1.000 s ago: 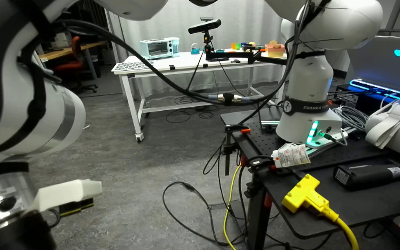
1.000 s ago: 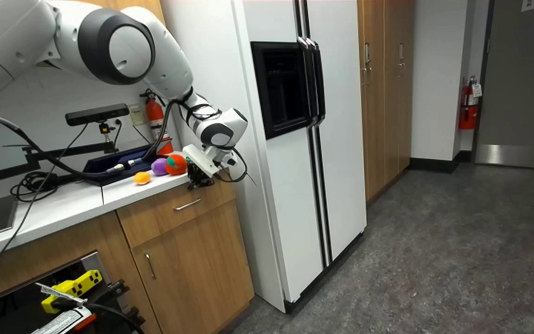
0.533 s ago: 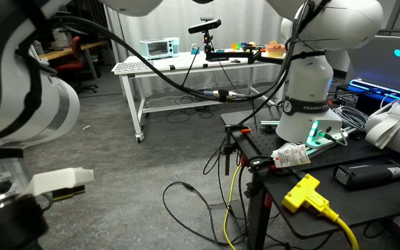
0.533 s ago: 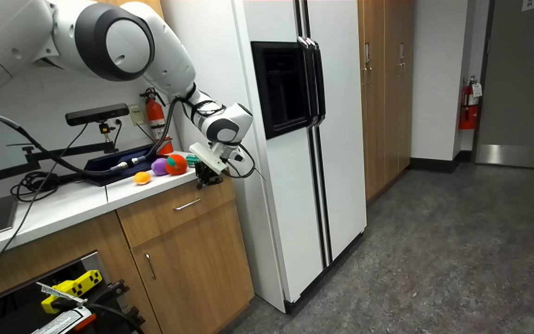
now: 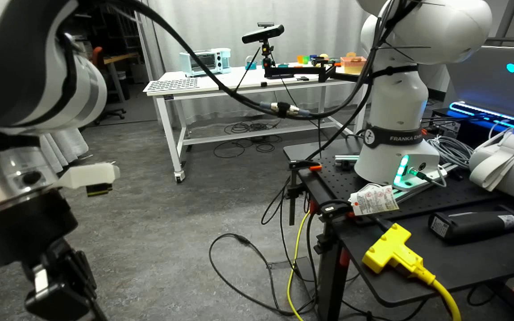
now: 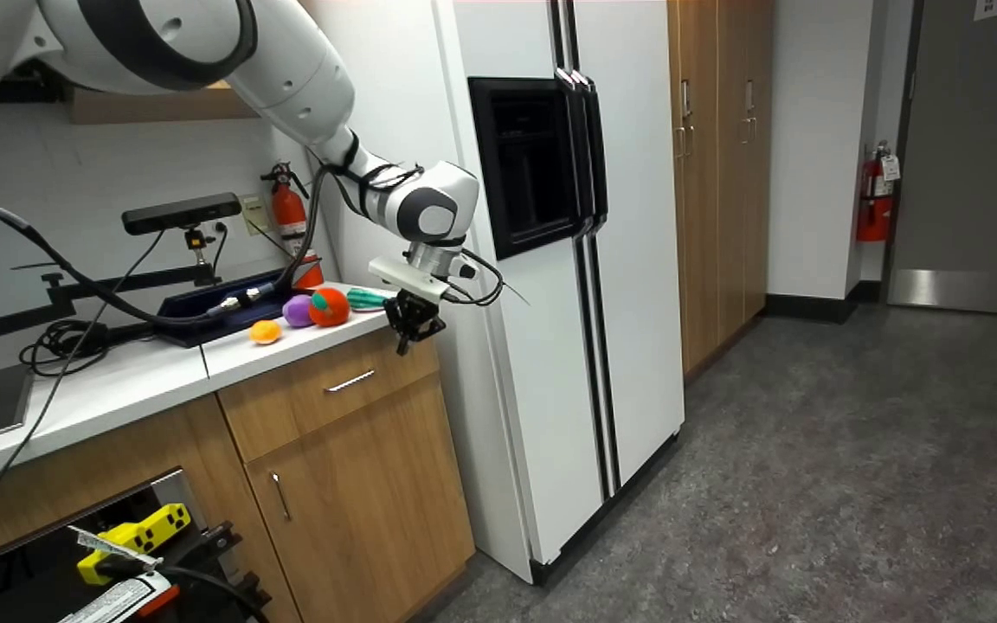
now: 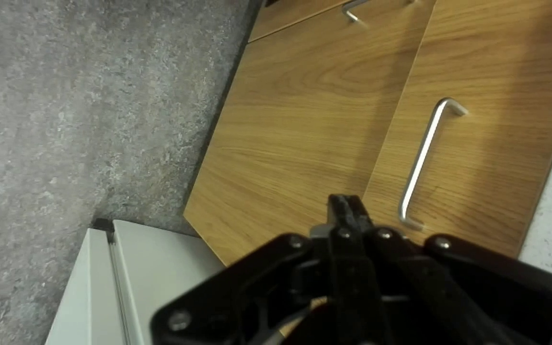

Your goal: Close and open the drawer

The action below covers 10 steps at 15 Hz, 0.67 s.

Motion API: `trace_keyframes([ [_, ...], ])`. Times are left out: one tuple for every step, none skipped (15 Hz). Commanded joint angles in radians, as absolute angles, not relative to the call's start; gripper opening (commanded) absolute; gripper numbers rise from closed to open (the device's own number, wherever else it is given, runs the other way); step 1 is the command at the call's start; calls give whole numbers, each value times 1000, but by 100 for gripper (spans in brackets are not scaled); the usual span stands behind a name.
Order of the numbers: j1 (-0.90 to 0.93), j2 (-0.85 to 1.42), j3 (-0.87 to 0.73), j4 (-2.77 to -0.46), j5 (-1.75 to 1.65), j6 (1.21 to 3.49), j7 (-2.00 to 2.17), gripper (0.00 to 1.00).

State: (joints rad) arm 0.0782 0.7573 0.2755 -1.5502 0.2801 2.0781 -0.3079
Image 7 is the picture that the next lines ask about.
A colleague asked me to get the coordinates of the shallow wooden drawer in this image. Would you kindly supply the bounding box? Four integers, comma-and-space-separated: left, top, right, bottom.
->
362, 0, 552, 259

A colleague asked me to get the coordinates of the wooden cabinet door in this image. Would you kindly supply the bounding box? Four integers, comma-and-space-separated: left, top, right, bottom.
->
248, 0, 349, 43

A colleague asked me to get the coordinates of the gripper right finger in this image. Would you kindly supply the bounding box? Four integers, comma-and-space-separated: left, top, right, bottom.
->
349, 195, 552, 345

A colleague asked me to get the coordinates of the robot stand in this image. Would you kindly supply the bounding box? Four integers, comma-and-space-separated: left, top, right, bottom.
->
45, 218, 227, 345

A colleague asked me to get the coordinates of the tall wooden drawer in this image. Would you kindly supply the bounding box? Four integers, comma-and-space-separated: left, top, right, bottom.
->
183, 0, 437, 267

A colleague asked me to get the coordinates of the long silver drawer handle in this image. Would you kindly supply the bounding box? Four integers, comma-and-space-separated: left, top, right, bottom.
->
398, 97, 469, 232

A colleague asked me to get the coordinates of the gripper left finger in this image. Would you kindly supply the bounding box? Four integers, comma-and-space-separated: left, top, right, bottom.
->
150, 194, 383, 345

